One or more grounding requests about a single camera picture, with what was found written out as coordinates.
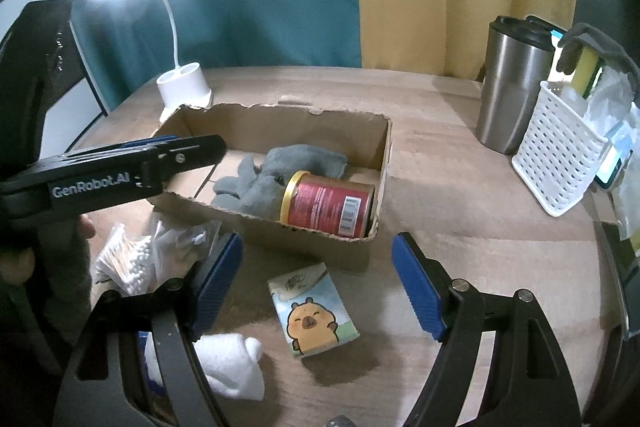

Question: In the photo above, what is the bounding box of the crumpled clear plastic wrap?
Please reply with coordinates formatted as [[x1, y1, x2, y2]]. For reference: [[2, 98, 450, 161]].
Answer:
[[562, 67, 640, 148]]

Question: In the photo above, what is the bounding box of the yellow green sponge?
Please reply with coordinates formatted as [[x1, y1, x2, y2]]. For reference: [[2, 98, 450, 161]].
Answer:
[[571, 47, 608, 100]]

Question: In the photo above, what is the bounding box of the clear plastic bag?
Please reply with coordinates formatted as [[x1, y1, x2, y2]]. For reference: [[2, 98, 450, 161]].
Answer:
[[150, 214, 223, 280]]

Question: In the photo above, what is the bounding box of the bag of cotton swabs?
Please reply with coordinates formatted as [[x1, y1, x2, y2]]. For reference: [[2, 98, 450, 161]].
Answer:
[[92, 223, 156, 295]]

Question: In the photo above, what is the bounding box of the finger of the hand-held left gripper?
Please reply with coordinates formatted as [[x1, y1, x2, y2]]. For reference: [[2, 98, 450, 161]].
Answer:
[[65, 136, 178, 160], [142, 135, 227, 192]]

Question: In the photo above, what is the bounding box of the cartoon tissue packet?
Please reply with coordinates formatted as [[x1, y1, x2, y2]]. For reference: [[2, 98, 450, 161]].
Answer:
[[267, 263, 360, 359]]

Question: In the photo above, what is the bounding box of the stainless steel tumbler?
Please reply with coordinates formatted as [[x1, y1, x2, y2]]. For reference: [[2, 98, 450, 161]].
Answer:
[[475, 14, 557, 156]]

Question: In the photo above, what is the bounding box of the blue packet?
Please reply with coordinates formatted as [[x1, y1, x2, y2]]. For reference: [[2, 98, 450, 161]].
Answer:
[[137, 332, 168, 395]]

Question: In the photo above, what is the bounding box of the dark grey glove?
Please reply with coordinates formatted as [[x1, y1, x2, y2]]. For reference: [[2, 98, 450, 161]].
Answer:
[[556, 23, 640, 75]]

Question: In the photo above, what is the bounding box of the person's left hand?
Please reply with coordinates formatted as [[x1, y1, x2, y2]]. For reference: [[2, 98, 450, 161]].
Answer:
[[74, 213, 97, 242]]

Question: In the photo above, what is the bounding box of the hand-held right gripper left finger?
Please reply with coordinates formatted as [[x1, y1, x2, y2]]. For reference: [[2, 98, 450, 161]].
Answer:
[[52, 232, 245, 427]]

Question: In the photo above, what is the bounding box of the teal cased phone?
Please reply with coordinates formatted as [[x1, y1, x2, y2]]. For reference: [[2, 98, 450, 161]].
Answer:
[[595, 142, 632, 192]]

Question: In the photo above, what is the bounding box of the grey knit glove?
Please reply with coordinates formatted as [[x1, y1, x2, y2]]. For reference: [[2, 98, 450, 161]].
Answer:
[[210, 143, 349, 223]]

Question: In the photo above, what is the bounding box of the teal fabric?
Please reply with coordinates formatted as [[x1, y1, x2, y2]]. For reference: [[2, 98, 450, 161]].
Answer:
[[52, 0, 363, 118]]

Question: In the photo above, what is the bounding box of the white perforated basket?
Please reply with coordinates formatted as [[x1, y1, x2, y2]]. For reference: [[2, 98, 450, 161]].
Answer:
[[511, 80, 616, 217]]

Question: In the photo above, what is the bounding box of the white desk lamp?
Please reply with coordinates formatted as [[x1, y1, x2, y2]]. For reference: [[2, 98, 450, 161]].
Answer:
[[77, 0, 216, 122]]

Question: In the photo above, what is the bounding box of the red can with gold rim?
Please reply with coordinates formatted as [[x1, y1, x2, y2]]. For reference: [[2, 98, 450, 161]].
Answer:
[[279, 170, 376, 239]]

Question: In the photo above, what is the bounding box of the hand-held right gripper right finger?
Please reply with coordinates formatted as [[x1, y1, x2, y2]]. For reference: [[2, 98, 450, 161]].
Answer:
[[391, 232, 583, 427]]

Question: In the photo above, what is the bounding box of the white cloth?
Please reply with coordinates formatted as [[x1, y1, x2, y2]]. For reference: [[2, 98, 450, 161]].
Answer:
[[192, 332, 266, 400]]

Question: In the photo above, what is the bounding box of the cardboard box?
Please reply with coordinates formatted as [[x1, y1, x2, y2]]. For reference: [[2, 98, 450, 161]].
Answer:
[[150, 103, 393, 273]]

